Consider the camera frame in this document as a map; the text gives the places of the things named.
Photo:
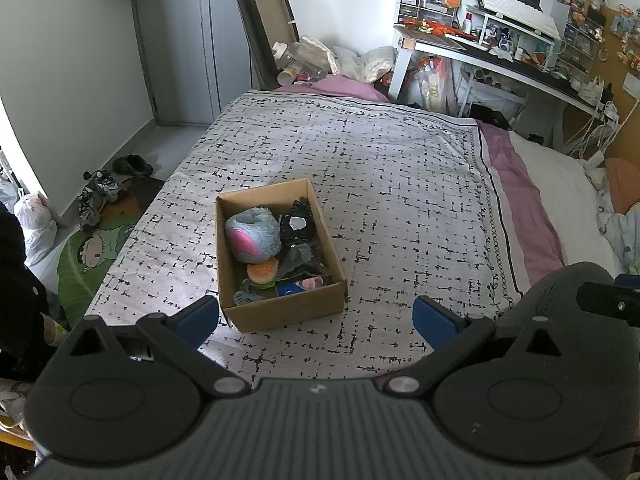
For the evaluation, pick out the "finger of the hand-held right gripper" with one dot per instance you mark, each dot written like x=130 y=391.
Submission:
x=600 y=297

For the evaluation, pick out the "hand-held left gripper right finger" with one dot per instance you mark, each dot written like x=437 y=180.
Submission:
x=435 y=322

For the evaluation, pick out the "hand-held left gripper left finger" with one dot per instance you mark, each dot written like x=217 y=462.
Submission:
x=197 y=320

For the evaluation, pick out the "blue denim crochet-edged pouch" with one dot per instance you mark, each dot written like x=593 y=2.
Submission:
x=248 y=294

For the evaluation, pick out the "burger plush toy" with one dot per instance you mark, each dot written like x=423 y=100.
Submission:
x=263 y=274

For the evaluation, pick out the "brown cardboard box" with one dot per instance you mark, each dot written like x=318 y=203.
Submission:
x=290 y=312

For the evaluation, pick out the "blue and pink plush toy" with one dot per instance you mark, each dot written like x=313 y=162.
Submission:
x=252 y=237

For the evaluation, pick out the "blue tissue packet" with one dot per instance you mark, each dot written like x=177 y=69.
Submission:
x=300 y=286

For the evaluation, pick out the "black lace accessory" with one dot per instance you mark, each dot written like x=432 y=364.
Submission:
x=297 y=222

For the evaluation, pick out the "person's grey trouser leg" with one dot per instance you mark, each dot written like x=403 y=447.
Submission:
x=560 y=290

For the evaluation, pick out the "light blue printed cloth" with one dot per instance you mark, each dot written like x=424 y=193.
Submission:
x=620 y=235

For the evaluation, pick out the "orange pillow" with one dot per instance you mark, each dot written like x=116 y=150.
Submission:
x=625 y=182

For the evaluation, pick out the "green cartoon floor mat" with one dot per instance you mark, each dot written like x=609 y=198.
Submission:
x=90 y=265

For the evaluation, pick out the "pink bed sheet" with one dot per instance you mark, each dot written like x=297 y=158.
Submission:
x=520 y=200

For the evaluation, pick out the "white black-patterned blanket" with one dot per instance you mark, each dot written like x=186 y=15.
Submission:
x=390 y=175

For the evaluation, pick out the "pair of sneakers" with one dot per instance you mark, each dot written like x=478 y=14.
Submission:
x=100 y=197

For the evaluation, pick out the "black slippers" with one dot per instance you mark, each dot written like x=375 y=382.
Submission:
x=132 y=165

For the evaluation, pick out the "person's black clothing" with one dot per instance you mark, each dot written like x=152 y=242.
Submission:
x=20 y=300

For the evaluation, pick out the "white garbage bag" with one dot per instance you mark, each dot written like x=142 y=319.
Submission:
x=35 y=227

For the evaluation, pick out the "black bag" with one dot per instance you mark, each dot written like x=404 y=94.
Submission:
x=495 y=117

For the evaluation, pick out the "white printed shopping bag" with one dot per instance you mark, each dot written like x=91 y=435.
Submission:
x=436 y=85

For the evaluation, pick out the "white desk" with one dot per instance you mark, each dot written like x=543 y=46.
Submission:
x=401 y=70

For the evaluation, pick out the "paper cup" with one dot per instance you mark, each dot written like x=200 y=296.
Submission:
x=287 y=78

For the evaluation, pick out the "white desk shelf riser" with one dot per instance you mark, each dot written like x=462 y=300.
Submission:
x=520 y=40

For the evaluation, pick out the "grey wardrobe door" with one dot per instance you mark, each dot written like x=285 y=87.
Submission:
x=185 y=45

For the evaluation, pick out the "pile of white plastic bags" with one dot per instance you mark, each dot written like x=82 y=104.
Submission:
x=350 y=60

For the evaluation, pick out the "clear plastic bottle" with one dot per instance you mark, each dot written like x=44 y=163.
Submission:
x=285 y=55

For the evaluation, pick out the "white keyboard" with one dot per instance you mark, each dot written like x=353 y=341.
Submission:
x=515 y=7

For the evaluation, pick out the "large flat cardboard box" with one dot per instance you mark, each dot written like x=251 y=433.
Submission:
x=265 y=20

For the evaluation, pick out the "small storage drawer unit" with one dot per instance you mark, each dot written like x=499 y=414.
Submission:
x=425 y=5

